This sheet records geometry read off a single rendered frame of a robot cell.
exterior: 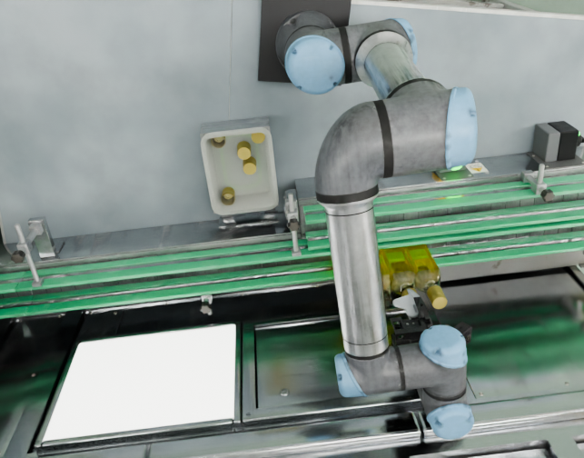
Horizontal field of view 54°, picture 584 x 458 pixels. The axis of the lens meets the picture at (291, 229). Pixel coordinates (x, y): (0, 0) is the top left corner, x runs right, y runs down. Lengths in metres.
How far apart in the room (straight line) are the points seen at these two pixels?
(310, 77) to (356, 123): 0.40
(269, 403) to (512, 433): 0.50
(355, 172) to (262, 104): 0.69
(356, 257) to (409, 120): 0.22
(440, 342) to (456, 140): 0.34
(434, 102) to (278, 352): 0.77
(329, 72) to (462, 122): 0.43
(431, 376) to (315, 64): 0.64
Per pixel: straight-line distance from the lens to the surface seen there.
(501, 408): 1.30
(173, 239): 1.55
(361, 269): 0.89
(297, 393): 1.31
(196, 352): 1.45
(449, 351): 0.98
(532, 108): 1.67
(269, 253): 1.45
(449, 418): 1.05
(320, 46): 1.20
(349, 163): 0.83
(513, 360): 1.46
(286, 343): 1.43
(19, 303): 1.66
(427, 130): 0.84
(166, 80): 1.48
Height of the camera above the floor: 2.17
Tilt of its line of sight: 61 degrees down
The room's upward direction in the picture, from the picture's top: 171 degrees clockwise
